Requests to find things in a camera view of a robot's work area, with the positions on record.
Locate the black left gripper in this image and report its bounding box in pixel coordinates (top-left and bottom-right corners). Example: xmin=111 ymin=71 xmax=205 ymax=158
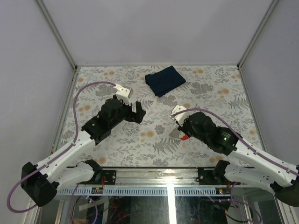
xmin=110 ymin=99 xmax=146 ymax=130

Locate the steel key holder red handle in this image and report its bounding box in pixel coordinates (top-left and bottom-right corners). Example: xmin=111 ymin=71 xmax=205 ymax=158
xmin=169 ymin=129 xmax=189 ymax=141

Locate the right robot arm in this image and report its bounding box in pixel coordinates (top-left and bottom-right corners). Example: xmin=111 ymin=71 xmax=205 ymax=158
xmin=172 ymin=110 xmax=299 ymax=207

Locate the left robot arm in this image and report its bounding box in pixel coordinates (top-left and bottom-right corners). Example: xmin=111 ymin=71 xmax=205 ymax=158
xmin=21 ymin=97 xmax=146 ymax=207

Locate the folded dark blue cloth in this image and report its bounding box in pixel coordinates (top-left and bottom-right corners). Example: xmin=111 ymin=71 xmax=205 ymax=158
xmin=145 ymin=66 xmax=186 ymax=97

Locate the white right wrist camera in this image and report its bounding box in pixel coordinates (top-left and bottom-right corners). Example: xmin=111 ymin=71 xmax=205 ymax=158
xmin=170 ymin=105 xmax=193 ymax=126

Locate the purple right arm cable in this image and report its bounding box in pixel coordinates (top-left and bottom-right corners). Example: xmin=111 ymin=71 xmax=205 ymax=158
xmin=170 ymin=108 xmax=299 ymax=175

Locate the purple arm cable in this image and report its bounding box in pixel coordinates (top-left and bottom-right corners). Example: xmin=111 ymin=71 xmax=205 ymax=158
xmin=6 ymin=81 xmax=116 ymax=213
xmin=170 ymin=108 xmax=299 ymax=175

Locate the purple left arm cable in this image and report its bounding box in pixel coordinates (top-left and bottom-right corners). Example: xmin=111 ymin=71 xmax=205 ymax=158
xmin=6 ymin=81 xmax=116 ymax=213

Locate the aluminium table edge rail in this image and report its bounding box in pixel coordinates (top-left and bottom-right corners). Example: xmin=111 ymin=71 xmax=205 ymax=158
xmin=56 ymin=166 xmax=267 ymax=187

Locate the perforated cable duct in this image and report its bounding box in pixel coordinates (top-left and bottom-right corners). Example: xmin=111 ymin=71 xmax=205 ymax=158
xmin=57 ymin=186 xmax=227 ymax=196

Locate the left aluminium frame post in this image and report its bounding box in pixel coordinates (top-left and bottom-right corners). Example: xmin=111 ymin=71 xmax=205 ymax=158
xmin=34 ymin=0 xmax=78 ymax=70

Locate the aluminium frame post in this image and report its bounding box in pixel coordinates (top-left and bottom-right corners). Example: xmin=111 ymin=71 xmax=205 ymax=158
xmin=34 ymin=0 xmax=78 ymax=70
xmin=237 ymin=0 xmax=281 ymax=68

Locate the right aluminium frame post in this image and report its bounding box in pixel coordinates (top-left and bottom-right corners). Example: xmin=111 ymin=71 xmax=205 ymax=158
xmin=237 ymin=0 xmax=281 ymax=68

